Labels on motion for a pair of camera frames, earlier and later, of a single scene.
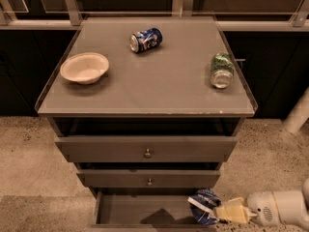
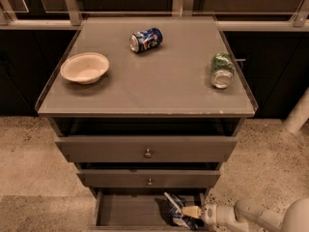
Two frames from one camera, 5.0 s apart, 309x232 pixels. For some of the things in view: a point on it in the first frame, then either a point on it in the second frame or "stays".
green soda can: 222,70 stays
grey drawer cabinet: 148,109 stays
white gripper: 260,205 -> 210,214
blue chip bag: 203,205 -> 176,214
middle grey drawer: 149,178 stays
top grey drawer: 146,149 stays
